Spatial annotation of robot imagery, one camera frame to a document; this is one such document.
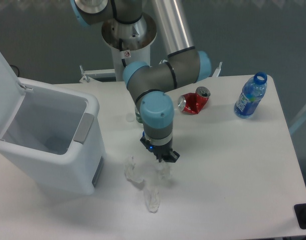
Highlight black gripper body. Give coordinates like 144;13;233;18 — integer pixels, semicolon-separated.
140;136;173;156

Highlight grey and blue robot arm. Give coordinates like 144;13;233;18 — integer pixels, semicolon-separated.
71;0;211;163

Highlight crumpled white paper ball right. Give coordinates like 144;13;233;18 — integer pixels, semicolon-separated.
156;161;172;181

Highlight crumpled white paper ball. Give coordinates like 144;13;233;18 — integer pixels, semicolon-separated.
124;156;144;184
143;186;161;213
156;161;172;181

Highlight crumpled white paper ball left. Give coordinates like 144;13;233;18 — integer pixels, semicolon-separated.
124;156;144;184

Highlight crumpled white paper ball bottom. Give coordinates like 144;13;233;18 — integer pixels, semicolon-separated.
143;186;161;213

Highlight clear green-label plastic bottle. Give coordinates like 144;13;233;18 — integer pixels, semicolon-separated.
135;107;143;124

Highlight white bottle cap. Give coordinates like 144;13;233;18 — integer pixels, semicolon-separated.
125;113;135;123

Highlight crushed red soda can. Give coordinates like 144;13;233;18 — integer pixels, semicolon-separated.
177;86;211;115

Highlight blue plastic drink bottle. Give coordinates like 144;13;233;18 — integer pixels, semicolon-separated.
234;72;267;119

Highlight white open trash bin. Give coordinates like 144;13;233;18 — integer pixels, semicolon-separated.
0;52;106;195

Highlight black device at table edge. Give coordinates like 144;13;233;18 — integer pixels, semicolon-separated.
294;203;306;230

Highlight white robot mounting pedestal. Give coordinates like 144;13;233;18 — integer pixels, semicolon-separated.
102;13;157;82

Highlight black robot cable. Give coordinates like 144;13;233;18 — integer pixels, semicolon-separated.
118;37;130;70

